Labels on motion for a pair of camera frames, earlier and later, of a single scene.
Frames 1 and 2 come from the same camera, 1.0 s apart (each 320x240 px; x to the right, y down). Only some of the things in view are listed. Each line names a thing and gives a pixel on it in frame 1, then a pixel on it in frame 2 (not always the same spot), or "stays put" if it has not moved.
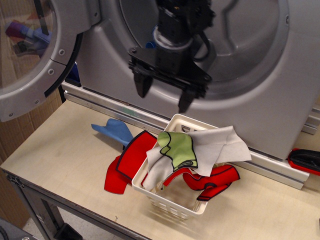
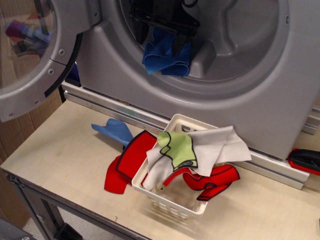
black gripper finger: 143,83 to 141,30
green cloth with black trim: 179,147 stays put
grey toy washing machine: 263,56 stays put
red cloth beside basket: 124,167 stays put
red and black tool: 307,160 stays put
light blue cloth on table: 117,130 stays put
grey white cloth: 210,146 stays put
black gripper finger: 185,100 to 178,43
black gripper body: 173,62 to 170,15
